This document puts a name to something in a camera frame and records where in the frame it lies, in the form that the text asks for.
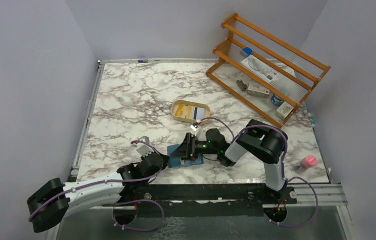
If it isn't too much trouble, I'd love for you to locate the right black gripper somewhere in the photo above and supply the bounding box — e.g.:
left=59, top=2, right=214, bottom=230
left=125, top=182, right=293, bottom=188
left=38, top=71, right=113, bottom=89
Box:
left=170, top=133, right=219, bottom=162

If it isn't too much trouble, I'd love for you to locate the blue leather card holder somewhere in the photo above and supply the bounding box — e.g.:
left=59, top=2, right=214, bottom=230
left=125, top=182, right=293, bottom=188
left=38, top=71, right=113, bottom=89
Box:
left=167, top=144, right=204, bottom=169

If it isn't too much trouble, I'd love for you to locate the light blue striped card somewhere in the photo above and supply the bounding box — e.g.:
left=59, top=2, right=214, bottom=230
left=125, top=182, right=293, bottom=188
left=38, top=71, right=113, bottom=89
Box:
left=191, top=107, right=207, bottom=121

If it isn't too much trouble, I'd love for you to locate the yellow orange card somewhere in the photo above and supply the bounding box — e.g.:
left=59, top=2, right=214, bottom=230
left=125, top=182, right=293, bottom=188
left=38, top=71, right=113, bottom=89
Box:
left=174, top=104, right=193, bottom=119

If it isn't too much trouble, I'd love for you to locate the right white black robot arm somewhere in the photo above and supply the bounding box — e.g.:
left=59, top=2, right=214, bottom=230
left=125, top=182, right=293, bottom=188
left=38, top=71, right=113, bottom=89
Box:
left=168, top=120, right=288, bottom=204

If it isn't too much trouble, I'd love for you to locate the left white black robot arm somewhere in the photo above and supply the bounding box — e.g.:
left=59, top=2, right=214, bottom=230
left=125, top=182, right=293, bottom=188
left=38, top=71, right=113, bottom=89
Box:
left=27, top=152, right=170, bottom=233

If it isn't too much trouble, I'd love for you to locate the yellow oval tray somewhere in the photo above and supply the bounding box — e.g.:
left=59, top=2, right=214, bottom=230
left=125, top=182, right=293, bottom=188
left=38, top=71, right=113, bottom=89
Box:
left=171, top=99, right=211, bottom=124

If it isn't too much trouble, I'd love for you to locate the brown small figurine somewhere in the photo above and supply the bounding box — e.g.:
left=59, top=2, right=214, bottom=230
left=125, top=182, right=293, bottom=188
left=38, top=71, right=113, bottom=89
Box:
left=236, top=80, right=248, bottom=92

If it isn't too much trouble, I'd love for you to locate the small beige red box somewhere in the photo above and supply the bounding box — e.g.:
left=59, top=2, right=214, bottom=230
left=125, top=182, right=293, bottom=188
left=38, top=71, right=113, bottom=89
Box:
left=246, top=81, right=270, bottom=99

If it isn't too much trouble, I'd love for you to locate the blue white can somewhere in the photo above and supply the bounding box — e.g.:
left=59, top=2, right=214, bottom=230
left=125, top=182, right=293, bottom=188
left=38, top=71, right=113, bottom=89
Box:
left=271, top=94, right=285, bottom=107

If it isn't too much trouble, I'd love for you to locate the small green white box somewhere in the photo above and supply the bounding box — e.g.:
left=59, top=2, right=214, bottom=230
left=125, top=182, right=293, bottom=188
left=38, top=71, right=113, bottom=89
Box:
left=275, top=102, right=294, bottom=120

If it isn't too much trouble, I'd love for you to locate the long white printed box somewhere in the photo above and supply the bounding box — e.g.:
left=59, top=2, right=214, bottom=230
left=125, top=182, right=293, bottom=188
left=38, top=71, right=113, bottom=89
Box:
left=240, top=55, right=280, bottom=84

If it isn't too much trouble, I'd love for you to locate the orange wooden rack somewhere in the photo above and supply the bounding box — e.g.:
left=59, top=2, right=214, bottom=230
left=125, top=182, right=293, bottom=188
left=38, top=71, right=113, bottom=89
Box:
left=206, top=13, right=331, bottom=128

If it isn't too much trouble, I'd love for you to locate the blue grey eraser block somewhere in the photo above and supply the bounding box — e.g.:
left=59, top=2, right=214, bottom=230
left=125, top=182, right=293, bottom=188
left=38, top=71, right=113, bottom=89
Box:
left=240, top=47, right=253, bottom=58

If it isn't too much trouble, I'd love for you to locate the pink round object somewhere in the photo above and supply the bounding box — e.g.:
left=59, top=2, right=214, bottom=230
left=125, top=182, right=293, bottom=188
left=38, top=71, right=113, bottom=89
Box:
left=298, top=155, right=318, bottom=173

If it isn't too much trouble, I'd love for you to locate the green marker at table edge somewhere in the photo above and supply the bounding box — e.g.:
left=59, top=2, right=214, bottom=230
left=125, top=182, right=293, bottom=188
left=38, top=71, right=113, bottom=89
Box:
left=308, top=112, right=316, bottom=128

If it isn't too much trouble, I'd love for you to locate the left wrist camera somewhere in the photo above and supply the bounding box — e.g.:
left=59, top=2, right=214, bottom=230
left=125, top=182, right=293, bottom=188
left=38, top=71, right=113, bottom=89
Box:
left=135, top=136, right=154, bottom=157

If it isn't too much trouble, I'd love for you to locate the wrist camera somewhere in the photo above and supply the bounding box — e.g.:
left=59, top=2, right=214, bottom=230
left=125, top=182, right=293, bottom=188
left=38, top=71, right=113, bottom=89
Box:
left=135, top=136, right=154, bottom=157
left=190, top=122, right=203, bottom=138

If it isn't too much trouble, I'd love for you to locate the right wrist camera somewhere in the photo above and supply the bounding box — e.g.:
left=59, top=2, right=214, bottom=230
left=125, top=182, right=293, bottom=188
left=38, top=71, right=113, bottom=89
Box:
left=190, top=122, right=203, bottom=138

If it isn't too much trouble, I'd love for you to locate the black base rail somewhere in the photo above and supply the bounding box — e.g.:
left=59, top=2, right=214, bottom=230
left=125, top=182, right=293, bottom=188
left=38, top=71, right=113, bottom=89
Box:
left=113, top=183, right=298, bottom=222

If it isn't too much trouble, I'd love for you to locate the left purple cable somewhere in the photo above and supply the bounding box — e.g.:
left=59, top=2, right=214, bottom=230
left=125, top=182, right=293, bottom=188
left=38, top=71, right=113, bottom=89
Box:
left=28, top=140, right=166, bottom=232

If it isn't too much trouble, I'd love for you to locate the purple marker on frame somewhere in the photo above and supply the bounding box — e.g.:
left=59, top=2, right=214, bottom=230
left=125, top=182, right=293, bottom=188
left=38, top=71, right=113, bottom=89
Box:
left=137, top=59, right=149, bottom=64

